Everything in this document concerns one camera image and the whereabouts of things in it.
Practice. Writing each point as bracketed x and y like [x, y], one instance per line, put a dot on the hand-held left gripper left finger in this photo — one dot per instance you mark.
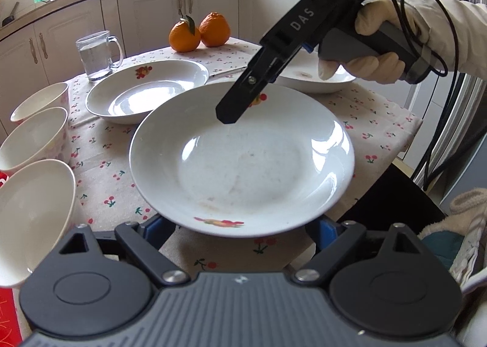
[154, 227]

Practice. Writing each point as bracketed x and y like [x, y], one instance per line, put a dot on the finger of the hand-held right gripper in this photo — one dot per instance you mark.
[283, 63]
[237, 103]

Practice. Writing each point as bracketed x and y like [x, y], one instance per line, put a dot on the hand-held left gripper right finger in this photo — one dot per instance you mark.
[323, 231]

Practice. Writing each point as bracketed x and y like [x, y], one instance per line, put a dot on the white fruit print plate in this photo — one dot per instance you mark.
[247, 172]
[296, 82]
[152, 80]

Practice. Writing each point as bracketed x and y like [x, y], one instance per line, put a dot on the white pink print bowl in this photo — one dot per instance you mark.
[34, 141]
[30, 217]
[42, 97]

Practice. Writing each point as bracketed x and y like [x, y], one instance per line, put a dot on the person's right forearm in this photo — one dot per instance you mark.
[464, 35]

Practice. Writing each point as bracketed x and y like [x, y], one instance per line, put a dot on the person's right hand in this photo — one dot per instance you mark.
[407, 16]

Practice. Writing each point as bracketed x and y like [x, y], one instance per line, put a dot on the person's black trousers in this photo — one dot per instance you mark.
[388, 194]

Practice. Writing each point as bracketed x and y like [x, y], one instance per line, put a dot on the bumpy orange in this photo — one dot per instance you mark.
[215, 29]

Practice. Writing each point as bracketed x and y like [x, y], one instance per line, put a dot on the cherry print tablecloth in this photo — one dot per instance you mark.
[106, 164]

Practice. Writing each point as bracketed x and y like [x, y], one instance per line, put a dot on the orange with green leaf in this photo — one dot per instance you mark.
[182, 38]

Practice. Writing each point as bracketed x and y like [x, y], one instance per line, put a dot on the person's quilted jacket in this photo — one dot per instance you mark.
[468, 217]

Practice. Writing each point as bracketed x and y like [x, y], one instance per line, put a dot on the glass mug with water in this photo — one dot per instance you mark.
[95, 58]

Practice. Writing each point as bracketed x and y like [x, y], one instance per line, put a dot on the red cardboard carton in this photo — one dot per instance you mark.
[9, 316]

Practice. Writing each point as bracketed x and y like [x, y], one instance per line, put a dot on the silver refrigerator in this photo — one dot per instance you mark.
[475, 122]

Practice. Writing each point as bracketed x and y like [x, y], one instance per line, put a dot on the black frying pan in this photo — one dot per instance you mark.
[9, 19]

